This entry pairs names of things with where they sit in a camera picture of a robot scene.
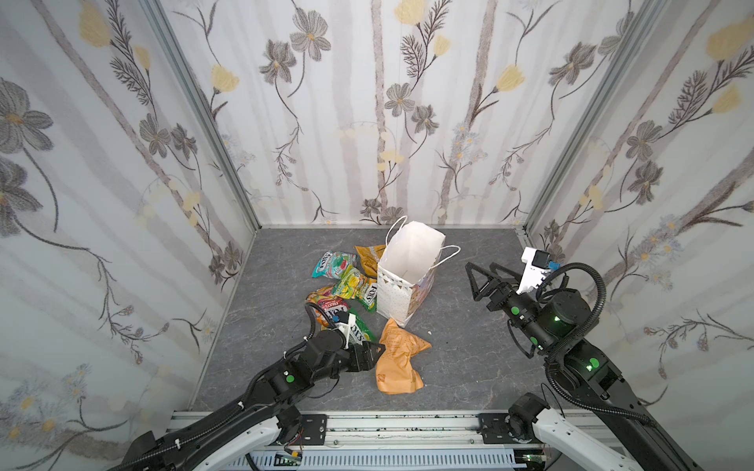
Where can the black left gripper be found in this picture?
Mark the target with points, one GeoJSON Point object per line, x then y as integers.
{"type": "Point", "coordinates": [362, 355]}

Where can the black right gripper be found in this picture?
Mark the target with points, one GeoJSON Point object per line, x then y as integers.
{"type": "Point", "coordinates": [495, 291]}

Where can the orange snack bag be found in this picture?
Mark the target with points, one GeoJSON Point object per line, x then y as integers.
{"type": "Point", "coordinates": [394, 372]}

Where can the white patterned paper bag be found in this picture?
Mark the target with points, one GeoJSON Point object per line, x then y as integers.
{"type": "Point", "coordinates": [407, 268]}

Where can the orange fruits candy bag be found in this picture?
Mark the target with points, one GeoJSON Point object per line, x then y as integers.
{"type": "Point", "coordinates": [335, 310]}

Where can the green spring candy bag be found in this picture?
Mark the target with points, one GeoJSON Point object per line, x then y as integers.
{"type": "Point", "coordinates": [355, 285]}

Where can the yellow snack bag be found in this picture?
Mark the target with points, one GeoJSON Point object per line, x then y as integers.
{"type": "Point", "coordinates": [369, 257]}

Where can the teal mint candy bag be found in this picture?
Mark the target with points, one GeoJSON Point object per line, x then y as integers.
{"type": "Point", "coordinates": [333, 263]}

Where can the green tea candy bag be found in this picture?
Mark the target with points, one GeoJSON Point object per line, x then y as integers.
{"type": "Point", "coordinates": [363, 332]}

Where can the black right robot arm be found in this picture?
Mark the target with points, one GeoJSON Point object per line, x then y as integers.
{"type": "Point", "coordinates": [556, 319]}

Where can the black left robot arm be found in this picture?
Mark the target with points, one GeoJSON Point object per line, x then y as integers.
{"type": "Point", "coordinates": [264, 414]}

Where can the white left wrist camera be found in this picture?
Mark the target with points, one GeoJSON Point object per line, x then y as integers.
{"type": "Point", "coordinates": [348, 329]}

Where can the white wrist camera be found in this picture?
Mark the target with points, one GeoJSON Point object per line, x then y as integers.
{"type": "Point", "coordinates": [348, 329]}
{"type": "Point", "coordinates": [538, 266]}

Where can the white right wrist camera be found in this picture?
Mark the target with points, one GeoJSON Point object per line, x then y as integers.
{"type": "Point", "coordinates": [538, 266]}

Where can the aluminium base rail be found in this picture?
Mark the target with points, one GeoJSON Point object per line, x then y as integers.
{"type": "Point", "coordinates": [422, 440]}

